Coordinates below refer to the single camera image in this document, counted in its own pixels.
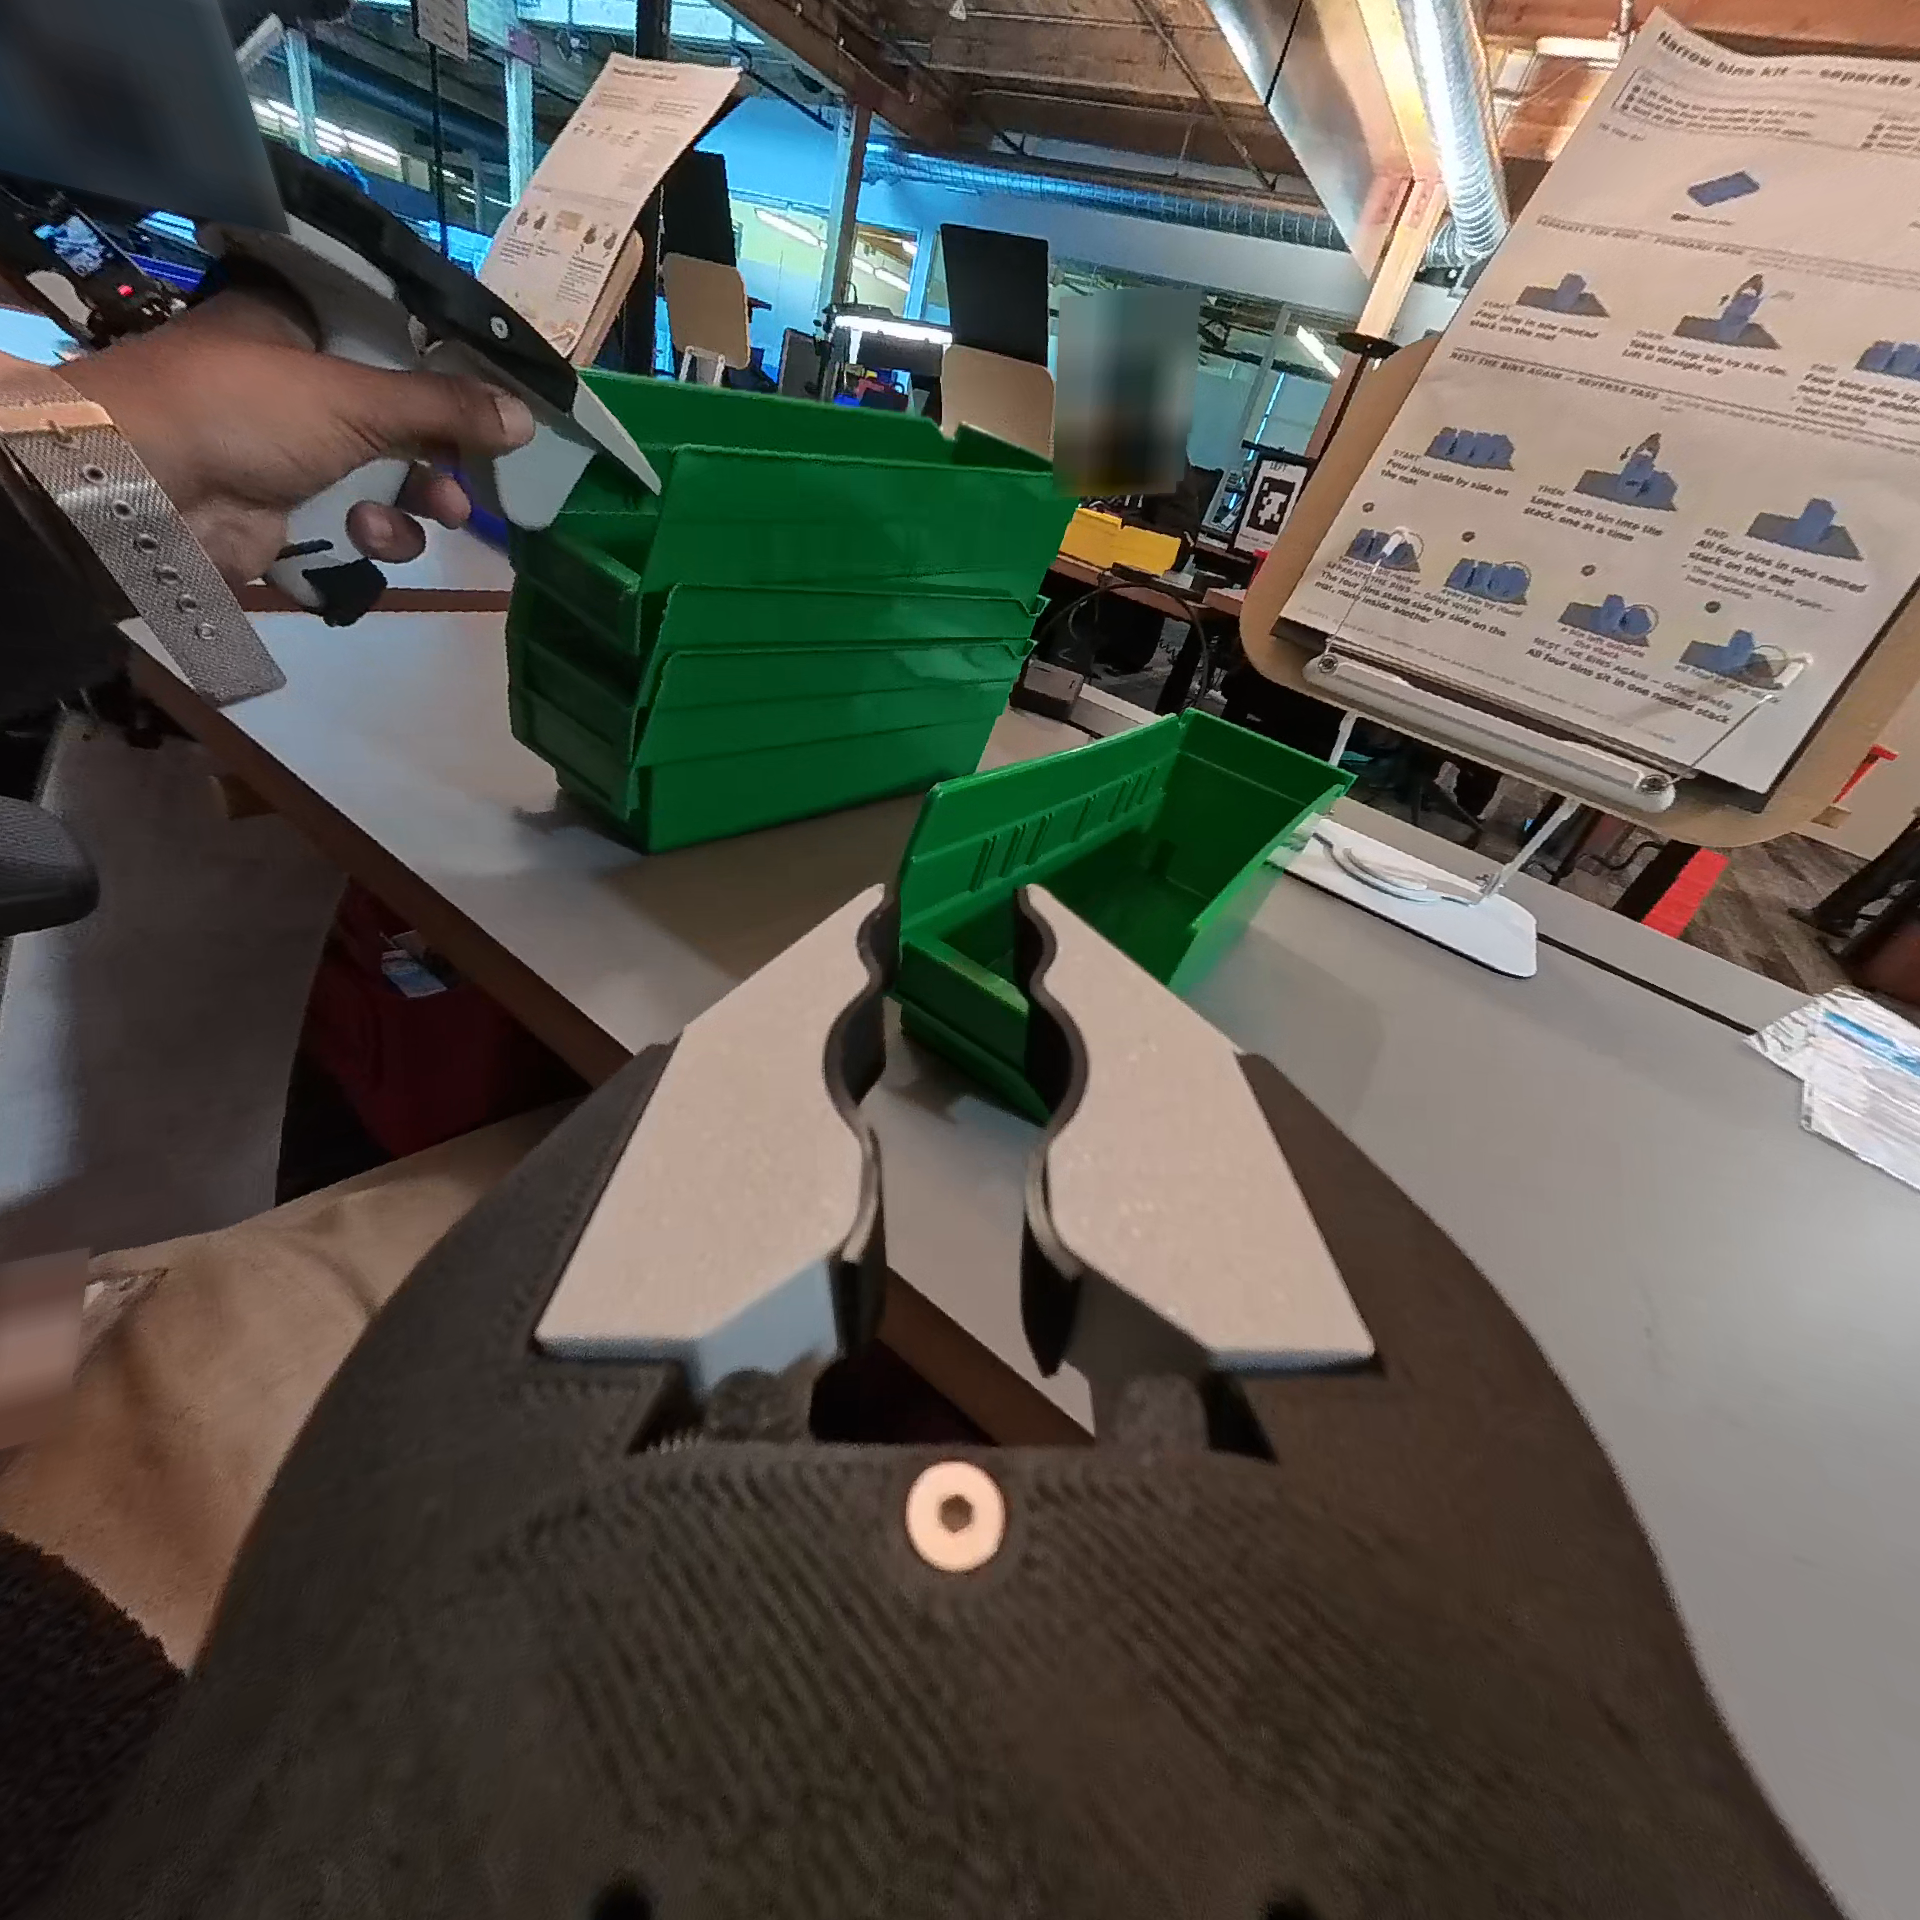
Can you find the black power adapter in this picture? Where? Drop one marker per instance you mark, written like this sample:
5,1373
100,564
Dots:
1053,686

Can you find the dark red bag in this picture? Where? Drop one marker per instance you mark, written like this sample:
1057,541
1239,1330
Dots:
436,1036

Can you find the black office chair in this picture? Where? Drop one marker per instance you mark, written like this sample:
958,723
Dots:
37,869

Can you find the wooden stand with black panel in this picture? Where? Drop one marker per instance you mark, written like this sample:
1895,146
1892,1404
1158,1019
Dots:
706,300
994,329

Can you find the printed instruction sheet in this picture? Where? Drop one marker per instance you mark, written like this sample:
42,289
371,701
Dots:
1651,374

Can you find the person's tan trouser leg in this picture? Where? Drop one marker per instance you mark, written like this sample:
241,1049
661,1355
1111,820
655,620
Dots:
255,1348

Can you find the black floor lamp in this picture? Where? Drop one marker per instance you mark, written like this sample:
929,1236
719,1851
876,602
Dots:
1369,358

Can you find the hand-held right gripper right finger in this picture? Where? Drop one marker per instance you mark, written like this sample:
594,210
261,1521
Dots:
1185,1201

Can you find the silver ventilation duct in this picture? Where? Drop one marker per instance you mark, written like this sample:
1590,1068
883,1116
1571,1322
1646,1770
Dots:
1350,105

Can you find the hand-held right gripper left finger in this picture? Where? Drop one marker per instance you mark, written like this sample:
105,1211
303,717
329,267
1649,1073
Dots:
721,1201

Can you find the person's left hand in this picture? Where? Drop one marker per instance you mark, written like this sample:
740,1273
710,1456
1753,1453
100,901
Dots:
255,420

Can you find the black and white tag sign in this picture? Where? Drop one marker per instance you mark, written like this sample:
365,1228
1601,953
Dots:
1277,506

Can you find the white paper sheet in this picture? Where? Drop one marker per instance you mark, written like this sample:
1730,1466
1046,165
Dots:
1852,1078

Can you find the beige instruction sheet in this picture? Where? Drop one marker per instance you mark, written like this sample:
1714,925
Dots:
615,165

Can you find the large yellow bin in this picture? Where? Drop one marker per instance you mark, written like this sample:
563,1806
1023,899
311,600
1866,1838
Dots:
1108,538

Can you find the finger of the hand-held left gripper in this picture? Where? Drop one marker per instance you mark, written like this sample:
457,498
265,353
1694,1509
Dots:
601,434

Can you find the long wooden table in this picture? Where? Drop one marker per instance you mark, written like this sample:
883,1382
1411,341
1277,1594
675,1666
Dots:
1142,581

